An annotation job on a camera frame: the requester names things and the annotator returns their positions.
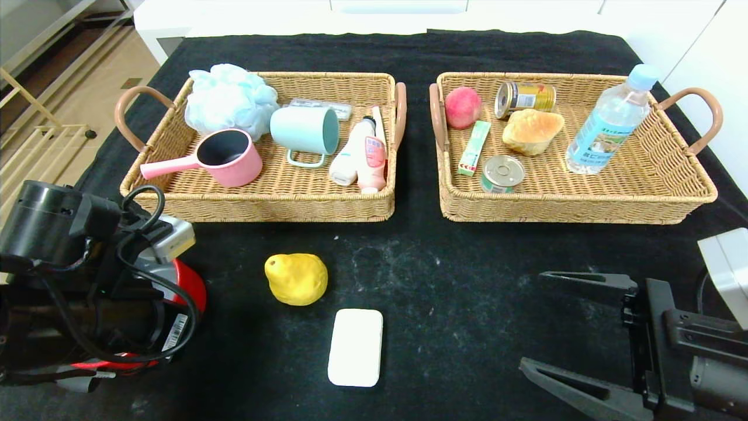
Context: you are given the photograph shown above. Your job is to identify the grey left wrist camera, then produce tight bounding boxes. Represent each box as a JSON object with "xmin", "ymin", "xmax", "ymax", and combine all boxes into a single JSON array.
[{"xmin": 140, "ymin": 214, "xmax": 197, "ymax": 263}]

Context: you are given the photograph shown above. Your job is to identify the clear water bottle blue cap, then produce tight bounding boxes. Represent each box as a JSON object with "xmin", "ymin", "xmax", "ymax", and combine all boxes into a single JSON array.
[{"xmin": 566, "ymin": 64, "xmax": 661, "ymax": 175}]

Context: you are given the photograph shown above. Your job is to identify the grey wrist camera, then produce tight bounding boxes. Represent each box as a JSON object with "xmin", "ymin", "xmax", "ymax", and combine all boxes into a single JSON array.
[
  {"xmin": 697, "ymin": 228, "xmax": 748, "ymax": 330},
  {"xmin": 140, "ymin": 214, "xmax": 197, "ymax": 263}
]

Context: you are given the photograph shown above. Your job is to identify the yellow pear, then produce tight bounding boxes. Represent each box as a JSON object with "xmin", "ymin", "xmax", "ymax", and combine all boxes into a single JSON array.
[{"xmin": 264, "ymin": 253, "xmax": 328, "ymax": 307}]

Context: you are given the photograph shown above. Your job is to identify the green chewing gum pack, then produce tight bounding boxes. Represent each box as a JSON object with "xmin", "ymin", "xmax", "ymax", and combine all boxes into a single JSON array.
[{"xmin": 458, "ymin": 120, "xmax": 492, "ymax": 177}]

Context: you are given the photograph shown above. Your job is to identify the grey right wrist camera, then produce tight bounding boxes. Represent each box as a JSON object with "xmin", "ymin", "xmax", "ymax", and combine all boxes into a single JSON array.
[{"xmin": 697, "ymin": 228, "xmax": 748, "ymax": 330}]

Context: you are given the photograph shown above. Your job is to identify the white bottle with black tip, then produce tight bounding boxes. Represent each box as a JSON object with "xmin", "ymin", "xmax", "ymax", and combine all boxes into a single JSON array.
[{"xmin": 329, "ymin": 115, "xmax": 378, "ymax": 187}]

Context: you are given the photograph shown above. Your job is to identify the thin pink and white stick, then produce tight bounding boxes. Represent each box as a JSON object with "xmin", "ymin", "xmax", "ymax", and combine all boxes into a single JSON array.
[{"xmin": 373, "ymin": 106, "xmax": 387, "ymax": 170}]

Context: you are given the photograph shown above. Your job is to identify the white cabinet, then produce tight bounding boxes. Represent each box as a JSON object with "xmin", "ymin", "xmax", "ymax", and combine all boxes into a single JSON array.
[{"xmin": 133, "ymin": 0, "xmax": 725, "ymax": 68}]

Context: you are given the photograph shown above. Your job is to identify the pink plastic water scoop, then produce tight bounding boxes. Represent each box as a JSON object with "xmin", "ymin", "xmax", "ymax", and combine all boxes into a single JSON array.
[{"xmin": 140, "ymin": 129, "xmax": 264, "ymax": 188}]

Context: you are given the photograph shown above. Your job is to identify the small tin can green label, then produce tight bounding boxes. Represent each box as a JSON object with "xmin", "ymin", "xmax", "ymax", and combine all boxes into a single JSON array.
[{"xmin": 480, "ymin": 154, "xmax": 526, "ymax": 194}]

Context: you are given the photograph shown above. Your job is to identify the black table cloth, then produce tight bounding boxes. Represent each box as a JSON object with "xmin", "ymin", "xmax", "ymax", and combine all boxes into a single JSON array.
[{"xmin": 0, "ymin": 29, "xmax": 748, "ymax": 421}]

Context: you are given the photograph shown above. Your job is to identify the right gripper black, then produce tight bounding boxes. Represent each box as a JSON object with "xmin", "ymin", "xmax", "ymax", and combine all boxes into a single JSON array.
[{"xmin": 518, "ymin": 270, "xmax": 748, "ymax": 421}]

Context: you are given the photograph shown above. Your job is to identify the woven wicker basket brown handles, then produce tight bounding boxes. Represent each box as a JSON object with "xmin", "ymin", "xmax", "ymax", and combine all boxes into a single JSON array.
[
  {"xmin": 429, "ymin": 72, "xmax": 723, "ymax": 226},
  {"xmin": 115, "ymin": 72, "xmax": 407, "ymax": 224}
]

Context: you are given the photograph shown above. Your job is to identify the pink lotion tube white cap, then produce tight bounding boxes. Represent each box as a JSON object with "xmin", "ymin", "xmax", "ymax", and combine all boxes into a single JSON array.
[{"xmin": 356, "ymin": 136, "xmax": 389, "ymax": 194}]

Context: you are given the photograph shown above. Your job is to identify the pink peach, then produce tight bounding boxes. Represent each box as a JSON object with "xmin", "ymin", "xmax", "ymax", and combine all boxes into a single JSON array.
[{"xmin": 445, "ymin": 87, "xmax": 483, "ymax": 130}]

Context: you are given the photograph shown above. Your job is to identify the clear plastic flat case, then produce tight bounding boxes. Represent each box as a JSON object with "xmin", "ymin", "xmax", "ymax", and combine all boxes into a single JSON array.
[{"xmin": 289, "ymin": 98, "xmax": 354, "ymax": 122}]

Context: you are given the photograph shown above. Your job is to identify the teal mug with handle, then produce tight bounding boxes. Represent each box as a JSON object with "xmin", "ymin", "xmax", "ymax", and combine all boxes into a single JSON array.
[{"xmin": 269, "ymin": 106, "xmax": 340, "ymax": 170}]

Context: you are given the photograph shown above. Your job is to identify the yellow drink can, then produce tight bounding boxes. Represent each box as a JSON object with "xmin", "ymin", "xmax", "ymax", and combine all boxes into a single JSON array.
[{"xmin": 494, "ymin": 81, "xmax": 557, "ymax": 120}]

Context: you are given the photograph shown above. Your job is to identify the white soap bar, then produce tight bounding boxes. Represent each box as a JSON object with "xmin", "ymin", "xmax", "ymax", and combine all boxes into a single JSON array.
[{"xmin": 327, "ymin": 308, "xmax": 384, "ymax": 388}]

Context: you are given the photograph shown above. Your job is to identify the light blue mesh bath pouf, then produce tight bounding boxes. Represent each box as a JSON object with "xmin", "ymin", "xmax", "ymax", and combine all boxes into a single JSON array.
[{"xmin": 185, "ymin": 64, "xmax": 280, "ymax": 143}]

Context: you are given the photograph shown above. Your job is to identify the golden striped bread roll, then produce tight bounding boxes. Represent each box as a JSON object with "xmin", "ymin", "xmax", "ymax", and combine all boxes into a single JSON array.
[{"xmin": 502, "ymin": 109, "xmax": 566, "ymax": 157}]

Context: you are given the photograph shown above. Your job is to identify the grey metal shelf frame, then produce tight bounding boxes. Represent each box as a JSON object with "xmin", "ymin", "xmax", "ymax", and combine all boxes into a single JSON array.
[{"xmin": 0, "ymin": 0, "xmax": 136, "ymax": 88}]

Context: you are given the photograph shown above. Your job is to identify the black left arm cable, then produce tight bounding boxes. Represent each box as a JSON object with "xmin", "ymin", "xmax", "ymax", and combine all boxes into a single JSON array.
[{"xmin": 35, "ymin": 184, "xmax": 202, "ymax": 364}]

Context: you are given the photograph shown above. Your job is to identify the red pot with black handles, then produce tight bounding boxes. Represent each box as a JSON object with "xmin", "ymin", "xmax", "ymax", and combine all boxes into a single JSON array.
[{"xmin": 56, "ymin": 259, "xmax": 207, "ymax": 394}]

